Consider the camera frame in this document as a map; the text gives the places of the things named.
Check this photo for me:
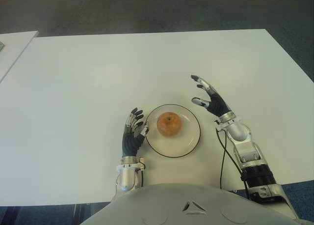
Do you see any white plate with black rim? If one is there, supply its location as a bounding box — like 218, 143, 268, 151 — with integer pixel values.
145, 104, 201, 159

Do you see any red yellow apple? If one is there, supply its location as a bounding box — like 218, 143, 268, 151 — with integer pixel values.
157, 112, 183, 138

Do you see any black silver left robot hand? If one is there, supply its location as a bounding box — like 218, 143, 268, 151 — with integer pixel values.
121, 107, 150, 158

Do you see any grey robot torso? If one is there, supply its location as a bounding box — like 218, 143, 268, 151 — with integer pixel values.
79, 182, 305, 225

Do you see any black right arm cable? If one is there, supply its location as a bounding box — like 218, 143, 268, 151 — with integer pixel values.
215, 121, 252, 201

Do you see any white side table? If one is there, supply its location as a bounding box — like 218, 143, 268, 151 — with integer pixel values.
0, 30, 39, 84

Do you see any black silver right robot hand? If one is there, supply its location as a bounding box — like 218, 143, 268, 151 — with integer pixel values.
190, 74, 233, 117

